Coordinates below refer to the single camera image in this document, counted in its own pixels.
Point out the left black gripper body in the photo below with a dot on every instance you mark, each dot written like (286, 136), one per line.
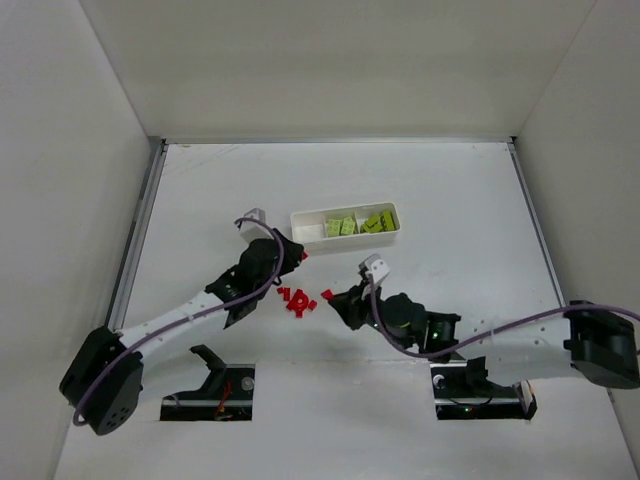
(286, 251)

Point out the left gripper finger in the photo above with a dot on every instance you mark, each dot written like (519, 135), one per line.
(292, 250)
(286, 269)

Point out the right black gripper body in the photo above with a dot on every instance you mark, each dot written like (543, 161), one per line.
(354, 305)

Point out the pale green lego brick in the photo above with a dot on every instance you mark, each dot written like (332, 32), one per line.
(333, 227)

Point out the lime green lego brick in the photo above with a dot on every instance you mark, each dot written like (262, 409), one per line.
(372, 225)

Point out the lime green lego stack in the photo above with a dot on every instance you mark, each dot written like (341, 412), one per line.
(386, 221)

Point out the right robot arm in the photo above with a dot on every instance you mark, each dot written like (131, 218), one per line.
(582, 339)

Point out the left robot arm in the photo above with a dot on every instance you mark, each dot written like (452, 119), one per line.
(113, 370)

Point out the white three-compartment tray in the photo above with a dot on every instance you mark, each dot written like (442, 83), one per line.
(309, 228)

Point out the red lego cluster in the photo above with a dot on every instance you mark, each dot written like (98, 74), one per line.
(297, 301)

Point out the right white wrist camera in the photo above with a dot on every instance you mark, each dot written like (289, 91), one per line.
(374, 268)

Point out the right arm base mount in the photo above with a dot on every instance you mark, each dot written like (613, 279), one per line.
(463, 392)

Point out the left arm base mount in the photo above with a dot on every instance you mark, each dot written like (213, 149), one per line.
(225, 395)

